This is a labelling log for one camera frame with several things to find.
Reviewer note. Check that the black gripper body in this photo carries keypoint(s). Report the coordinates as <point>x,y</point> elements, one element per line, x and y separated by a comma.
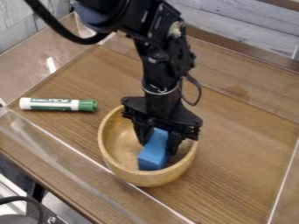
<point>165,109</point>

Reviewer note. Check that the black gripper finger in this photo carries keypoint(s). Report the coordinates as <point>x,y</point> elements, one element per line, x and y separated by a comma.
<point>144,128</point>
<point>173,141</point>

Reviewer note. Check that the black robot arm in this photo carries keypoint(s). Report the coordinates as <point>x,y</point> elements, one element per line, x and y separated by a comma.
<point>153,24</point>

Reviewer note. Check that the green and white marker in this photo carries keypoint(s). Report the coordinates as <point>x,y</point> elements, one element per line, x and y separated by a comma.
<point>57,104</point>

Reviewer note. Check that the blue rectangular block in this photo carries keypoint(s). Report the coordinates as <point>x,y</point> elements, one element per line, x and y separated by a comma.
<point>152,156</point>

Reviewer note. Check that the clear acrylic corner bracket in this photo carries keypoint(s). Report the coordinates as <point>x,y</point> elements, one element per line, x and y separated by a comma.
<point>89,37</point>

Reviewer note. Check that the clear acrylic tray wall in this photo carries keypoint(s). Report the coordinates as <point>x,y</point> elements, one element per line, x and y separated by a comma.
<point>81,182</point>

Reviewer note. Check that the black table clamp with cable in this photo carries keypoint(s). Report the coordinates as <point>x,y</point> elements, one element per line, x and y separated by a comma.
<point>35,214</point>

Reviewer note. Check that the brown wooden bowl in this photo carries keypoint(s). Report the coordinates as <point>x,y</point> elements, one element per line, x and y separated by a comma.
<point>120,147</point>

